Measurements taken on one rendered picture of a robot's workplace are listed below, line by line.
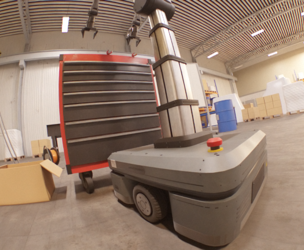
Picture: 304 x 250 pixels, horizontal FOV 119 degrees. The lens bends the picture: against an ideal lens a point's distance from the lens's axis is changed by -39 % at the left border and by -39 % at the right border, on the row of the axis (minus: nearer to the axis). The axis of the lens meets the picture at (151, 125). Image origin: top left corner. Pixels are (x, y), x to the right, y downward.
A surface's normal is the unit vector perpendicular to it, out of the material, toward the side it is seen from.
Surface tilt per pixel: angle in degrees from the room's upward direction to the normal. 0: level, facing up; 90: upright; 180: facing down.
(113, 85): 90
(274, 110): 90
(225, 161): 41
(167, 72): 90
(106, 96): 90
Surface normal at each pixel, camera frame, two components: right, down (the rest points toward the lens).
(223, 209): -0.32, 0.00
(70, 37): 0.51, -0.13
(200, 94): 0.12, -0.07
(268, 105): -0.79, 0.10
